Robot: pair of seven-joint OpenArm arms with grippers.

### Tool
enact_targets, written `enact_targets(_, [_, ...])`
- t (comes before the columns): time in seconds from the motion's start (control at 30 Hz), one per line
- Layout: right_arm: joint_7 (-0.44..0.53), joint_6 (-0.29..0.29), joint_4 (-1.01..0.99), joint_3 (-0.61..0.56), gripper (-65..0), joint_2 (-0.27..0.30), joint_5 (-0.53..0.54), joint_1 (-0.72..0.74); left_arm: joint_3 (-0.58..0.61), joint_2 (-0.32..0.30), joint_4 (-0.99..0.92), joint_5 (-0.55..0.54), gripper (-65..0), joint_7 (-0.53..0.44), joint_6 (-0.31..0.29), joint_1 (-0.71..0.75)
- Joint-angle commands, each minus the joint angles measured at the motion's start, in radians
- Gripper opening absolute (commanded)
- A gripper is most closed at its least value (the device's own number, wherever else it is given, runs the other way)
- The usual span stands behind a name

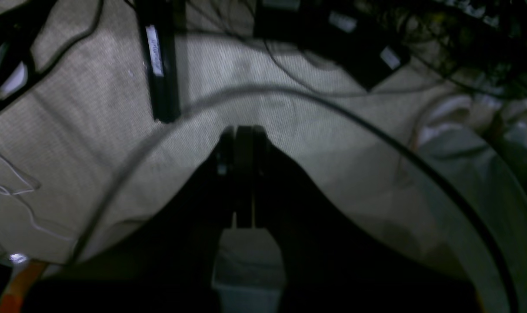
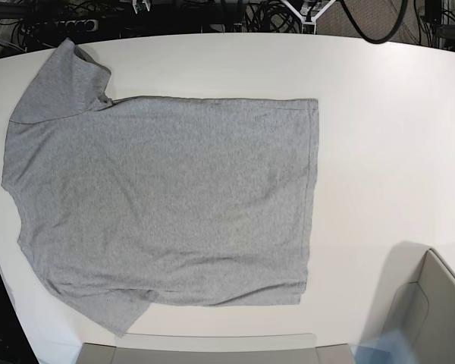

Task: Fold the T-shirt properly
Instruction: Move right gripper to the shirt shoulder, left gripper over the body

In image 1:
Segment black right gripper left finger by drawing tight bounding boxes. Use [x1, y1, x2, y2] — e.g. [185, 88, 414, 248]
[24, 127, 234, 313]

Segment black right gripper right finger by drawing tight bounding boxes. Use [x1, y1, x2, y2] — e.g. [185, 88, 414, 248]
[253, 126, 481, 313]

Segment grey T-shirt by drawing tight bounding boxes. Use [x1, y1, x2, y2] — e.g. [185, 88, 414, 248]
[409, 94, 527, 313]

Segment black power adapter boxes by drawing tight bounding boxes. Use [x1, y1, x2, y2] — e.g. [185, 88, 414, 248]
[253, 0, 411, 91]

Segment black bar with label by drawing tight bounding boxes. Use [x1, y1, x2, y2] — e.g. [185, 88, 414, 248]
[134, 0, 181, 123]

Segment curved black cable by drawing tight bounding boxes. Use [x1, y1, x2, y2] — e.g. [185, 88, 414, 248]
[68, 85, 520, 313]

